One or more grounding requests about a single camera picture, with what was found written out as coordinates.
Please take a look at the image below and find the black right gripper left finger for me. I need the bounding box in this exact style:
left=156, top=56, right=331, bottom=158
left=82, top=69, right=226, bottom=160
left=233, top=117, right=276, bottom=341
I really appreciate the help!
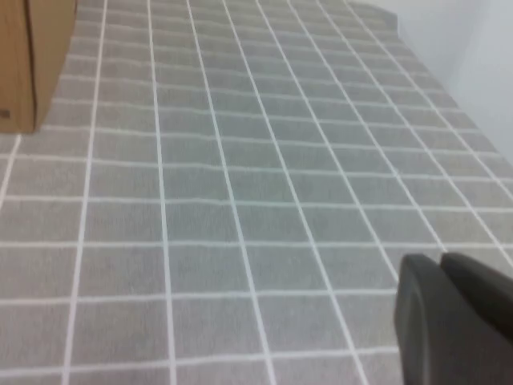
left=394, top=253, right=513, bottom=385

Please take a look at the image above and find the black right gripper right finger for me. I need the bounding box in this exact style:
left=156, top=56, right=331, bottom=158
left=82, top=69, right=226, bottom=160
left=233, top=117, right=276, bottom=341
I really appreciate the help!
left=439, top=251, right=513, bottom=341

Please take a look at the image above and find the brown cardboard shoe box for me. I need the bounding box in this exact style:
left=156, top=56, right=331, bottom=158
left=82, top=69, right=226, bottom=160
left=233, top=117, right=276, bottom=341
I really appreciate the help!
left=0, top=0, right=78, bottom=134

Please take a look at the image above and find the grey white-grid tablecloth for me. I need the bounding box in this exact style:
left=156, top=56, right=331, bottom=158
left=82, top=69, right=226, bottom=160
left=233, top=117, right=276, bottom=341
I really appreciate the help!
left=0, top=0, right=513, bottom=385

